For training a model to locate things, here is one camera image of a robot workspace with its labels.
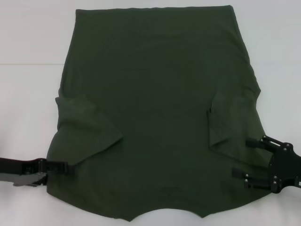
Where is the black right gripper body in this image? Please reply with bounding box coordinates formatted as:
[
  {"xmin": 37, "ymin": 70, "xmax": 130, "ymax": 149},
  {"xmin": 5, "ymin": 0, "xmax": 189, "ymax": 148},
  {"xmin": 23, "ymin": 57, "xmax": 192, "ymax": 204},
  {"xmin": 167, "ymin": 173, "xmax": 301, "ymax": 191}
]
[{"xmin": 269, "ymin": 142, "xmax": 301, "ymax": 194}]

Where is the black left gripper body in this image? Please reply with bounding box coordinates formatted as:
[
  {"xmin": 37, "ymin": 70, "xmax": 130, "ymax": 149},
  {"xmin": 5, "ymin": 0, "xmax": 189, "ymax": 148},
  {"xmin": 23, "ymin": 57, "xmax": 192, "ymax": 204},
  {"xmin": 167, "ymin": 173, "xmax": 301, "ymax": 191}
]
[{"xmin": 0, "ymin": 158, "xmax": 48, "ymax": 188}]

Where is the dark green t-shirt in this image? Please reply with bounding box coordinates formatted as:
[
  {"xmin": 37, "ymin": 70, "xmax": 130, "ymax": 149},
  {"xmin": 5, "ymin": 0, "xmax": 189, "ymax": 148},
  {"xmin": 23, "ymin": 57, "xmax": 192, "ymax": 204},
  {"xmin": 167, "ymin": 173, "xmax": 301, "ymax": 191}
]
[{"xmin": 46, "ymin": 5, "xmax": 275, "ymax": 223}]

